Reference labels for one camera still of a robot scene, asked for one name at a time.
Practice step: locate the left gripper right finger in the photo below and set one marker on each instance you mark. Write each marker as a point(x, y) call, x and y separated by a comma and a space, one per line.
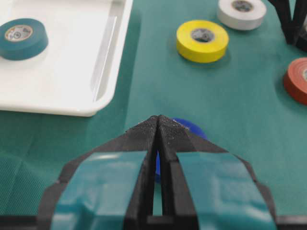
point(211, 189)

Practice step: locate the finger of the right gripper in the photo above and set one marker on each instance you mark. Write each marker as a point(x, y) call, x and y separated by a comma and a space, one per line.
point(299, 25)
point(282, 8)

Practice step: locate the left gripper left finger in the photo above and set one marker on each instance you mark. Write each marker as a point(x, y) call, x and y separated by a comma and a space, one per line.
point(109, 188)

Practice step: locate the white tape roll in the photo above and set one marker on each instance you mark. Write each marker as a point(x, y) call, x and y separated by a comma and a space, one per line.
point(241, 15)

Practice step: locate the blue tape roll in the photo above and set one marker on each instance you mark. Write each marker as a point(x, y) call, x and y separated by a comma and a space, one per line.
point(191, 127)

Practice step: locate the teal green tape roll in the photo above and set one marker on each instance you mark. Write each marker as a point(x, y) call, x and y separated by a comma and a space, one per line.
point(22, 39)

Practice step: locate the red orange tape roll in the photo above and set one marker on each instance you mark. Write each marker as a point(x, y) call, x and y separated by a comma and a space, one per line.
point(295, 80)

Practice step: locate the yellow tape roll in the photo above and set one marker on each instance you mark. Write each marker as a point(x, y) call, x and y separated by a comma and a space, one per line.
point(201, 41)

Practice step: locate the white plastic tray case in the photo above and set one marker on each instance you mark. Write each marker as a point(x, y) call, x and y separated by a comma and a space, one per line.
point(77, 73)

